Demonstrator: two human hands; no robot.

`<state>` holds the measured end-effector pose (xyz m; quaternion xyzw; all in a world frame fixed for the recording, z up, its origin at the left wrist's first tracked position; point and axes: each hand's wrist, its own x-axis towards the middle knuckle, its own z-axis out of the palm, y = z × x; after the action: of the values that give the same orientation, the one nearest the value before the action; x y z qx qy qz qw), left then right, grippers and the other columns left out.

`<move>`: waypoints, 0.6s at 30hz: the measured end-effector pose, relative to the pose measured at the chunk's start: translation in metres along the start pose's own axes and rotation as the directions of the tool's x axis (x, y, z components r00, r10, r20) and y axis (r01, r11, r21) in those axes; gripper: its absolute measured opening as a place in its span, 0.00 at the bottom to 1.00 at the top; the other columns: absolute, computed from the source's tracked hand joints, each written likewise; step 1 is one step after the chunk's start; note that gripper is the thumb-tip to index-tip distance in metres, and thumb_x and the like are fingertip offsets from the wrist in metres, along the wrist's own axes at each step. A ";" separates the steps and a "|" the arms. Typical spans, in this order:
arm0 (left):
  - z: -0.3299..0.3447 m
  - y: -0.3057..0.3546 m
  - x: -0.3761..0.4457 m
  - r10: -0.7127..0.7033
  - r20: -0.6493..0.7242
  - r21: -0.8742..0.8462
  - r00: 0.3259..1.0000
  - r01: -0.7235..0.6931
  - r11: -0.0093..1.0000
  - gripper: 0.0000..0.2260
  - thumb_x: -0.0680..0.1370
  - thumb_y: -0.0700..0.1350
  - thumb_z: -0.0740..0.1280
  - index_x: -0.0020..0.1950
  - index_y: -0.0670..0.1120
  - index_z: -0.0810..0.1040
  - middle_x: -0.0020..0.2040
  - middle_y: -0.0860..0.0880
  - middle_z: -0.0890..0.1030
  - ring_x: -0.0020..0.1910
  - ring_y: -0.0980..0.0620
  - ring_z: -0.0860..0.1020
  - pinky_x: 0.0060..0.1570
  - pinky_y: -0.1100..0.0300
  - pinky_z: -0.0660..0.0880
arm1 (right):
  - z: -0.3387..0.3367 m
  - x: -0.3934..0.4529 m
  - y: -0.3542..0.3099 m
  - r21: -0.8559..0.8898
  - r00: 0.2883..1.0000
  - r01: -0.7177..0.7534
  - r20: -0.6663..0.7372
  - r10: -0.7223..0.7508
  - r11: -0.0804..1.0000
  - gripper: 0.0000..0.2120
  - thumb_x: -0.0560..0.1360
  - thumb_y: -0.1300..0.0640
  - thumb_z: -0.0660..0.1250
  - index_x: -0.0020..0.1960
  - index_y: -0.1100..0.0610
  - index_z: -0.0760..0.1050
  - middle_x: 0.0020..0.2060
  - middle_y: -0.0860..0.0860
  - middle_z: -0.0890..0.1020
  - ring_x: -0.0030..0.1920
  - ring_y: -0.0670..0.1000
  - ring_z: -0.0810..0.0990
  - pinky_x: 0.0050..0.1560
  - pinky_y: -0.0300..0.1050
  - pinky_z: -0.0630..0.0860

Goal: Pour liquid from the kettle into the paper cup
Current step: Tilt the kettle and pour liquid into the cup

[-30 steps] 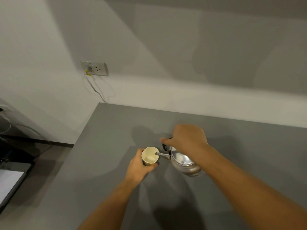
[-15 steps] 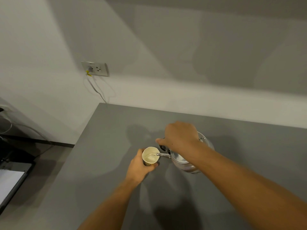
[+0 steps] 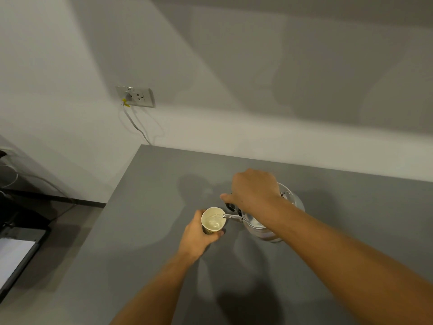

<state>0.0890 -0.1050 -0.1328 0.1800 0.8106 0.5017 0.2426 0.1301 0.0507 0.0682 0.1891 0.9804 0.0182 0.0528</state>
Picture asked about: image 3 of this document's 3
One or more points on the person's right hand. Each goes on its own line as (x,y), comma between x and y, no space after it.
(254,191)

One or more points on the person's left hand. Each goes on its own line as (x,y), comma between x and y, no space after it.
(193,237)

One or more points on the person's left thumb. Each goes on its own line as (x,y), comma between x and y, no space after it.
(198,216)

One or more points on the person's right thumb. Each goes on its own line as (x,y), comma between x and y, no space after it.
(230,198)

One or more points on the paper cup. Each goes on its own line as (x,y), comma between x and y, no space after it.
(213,220)

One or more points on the silver metal kettle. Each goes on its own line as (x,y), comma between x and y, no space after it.
(270,219)

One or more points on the person's right forearm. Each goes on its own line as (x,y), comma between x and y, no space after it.
(341,260)

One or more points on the person's left forearm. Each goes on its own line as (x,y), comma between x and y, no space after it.
(156,292)

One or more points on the black side table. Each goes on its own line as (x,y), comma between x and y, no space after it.
(30,213)

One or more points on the black tablet with white screen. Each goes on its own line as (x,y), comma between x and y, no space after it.
(17,257)

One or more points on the white wall socket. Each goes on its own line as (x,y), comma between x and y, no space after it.
(135,96)

